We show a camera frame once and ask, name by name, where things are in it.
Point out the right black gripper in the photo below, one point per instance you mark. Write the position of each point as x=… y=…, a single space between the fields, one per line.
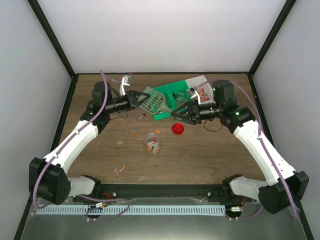
x=193 y=109

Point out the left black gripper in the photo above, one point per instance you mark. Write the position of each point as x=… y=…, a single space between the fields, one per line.
x=133 y=101

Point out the green slotted scoop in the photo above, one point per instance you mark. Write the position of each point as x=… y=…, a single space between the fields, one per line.
x=156 y=102

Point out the green double candy bin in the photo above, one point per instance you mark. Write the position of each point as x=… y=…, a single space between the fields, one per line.
x=176 y=93

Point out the white candy bin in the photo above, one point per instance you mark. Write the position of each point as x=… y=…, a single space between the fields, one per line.
x=201 y=84

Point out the clear plastic jar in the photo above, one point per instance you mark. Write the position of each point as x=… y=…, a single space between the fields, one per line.
x=152 y=144

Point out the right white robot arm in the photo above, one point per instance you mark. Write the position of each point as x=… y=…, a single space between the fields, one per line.
x=247 y=127

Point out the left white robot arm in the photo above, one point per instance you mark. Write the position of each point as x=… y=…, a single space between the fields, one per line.
x=48 y=178

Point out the red jar lid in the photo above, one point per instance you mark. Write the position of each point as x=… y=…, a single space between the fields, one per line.
x=177 y=128

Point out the light blue slotted strip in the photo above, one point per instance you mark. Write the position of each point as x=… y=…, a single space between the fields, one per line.
x=136 y=210

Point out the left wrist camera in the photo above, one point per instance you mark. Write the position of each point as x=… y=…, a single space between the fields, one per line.
x=125 y=82

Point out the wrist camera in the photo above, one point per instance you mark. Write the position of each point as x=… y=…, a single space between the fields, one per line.
x=125 y=82
x=194 y=95

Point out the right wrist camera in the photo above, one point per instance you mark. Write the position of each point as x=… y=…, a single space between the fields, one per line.
x=194 y=95

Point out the spilled candy near rail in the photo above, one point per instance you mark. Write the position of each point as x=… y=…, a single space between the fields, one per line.
x=142 y=179

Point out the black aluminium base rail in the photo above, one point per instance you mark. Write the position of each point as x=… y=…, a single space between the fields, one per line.
x=160 y=191

